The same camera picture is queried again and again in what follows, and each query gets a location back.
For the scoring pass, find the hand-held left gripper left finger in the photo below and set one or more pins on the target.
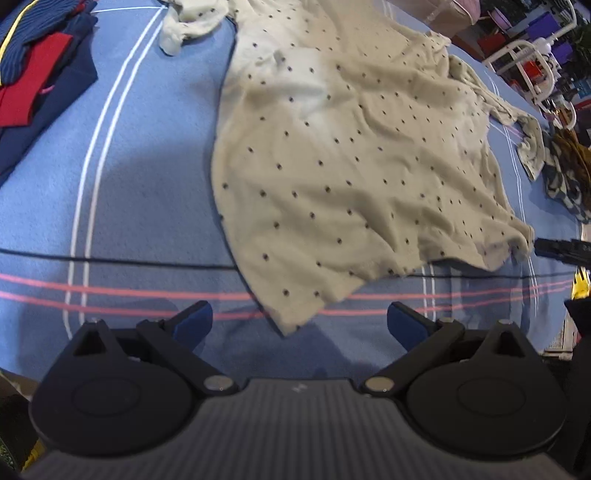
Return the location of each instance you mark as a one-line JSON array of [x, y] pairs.
[[194, 323]]

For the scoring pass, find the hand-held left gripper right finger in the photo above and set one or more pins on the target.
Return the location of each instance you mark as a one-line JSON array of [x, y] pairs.
[[406, 325]]

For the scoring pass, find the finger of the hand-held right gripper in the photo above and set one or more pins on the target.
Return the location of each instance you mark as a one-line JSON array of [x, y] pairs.
[[561, 249]]

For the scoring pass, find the cream polka dot garment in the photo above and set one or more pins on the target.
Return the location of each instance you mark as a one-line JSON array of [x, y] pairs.
[[346, 161]]

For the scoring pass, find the yellow black object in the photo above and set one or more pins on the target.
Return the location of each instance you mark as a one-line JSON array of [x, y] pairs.
[[581, 284]]

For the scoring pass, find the camouflage cloth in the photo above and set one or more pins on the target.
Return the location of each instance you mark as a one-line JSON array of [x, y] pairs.
[[568, 170]]

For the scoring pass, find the blue striped blanket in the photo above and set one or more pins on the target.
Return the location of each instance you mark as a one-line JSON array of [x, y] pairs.
[[138, 161]]

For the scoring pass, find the purple cloth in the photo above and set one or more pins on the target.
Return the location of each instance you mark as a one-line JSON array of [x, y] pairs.
[[545, 27]]

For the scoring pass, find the navy folded cloth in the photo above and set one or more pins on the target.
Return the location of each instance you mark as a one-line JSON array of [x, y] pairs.
[[60, 92]]

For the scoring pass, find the red folded cloth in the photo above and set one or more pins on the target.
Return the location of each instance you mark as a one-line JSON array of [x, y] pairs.
[[27, 83]]

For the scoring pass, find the blue striped garment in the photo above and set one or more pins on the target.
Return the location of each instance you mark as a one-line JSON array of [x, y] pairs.
[[37, 23]]

